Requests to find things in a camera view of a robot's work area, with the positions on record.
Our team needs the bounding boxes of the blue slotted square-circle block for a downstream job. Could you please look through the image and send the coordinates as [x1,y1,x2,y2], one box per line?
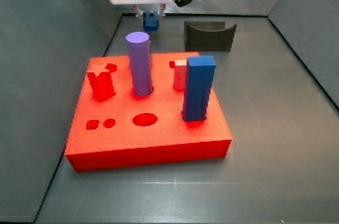
[143,11,159,32]

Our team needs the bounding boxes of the black curved regrasp stand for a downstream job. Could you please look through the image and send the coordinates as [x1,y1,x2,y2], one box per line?
[184,21,238,52]

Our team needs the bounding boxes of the red square peg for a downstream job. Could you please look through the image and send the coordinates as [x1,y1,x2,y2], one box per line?
[174,59,187,90]

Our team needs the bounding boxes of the tall blue square peg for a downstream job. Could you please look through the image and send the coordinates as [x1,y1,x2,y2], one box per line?
[183,56,216,122]

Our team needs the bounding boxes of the red peg board fixture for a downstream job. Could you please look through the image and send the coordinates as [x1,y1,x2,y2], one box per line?
[65,53,232,171]

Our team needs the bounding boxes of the purple cylinder peg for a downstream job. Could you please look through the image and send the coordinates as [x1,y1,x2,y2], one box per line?
[126,32,154,96]

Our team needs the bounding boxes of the red star peg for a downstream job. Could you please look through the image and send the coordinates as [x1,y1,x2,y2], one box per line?
[85,63,116,101]

